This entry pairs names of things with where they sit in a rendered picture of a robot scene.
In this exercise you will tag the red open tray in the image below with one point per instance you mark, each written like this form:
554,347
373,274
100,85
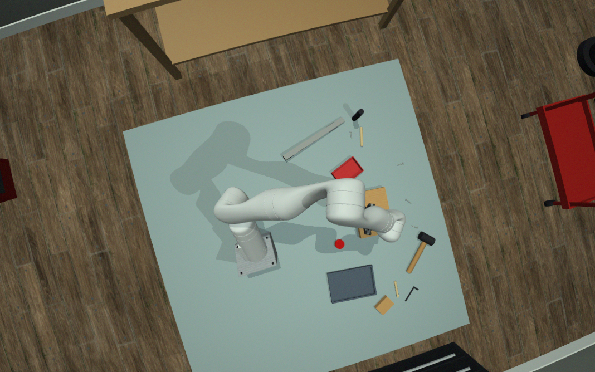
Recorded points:
349,169

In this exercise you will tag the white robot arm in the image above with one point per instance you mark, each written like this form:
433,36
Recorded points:
345,200

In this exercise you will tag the black cylinder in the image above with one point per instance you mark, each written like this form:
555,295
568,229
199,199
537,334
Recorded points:
358,114

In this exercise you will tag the tan rectangular block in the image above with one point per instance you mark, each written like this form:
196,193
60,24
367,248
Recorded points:
384,305

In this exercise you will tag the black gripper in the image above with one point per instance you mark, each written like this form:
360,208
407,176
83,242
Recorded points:
368,231

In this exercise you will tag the black mallet with wooden handle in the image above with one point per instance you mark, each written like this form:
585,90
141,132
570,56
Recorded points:
426,239

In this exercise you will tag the light brown wooden board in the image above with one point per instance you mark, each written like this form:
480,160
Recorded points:
378,197

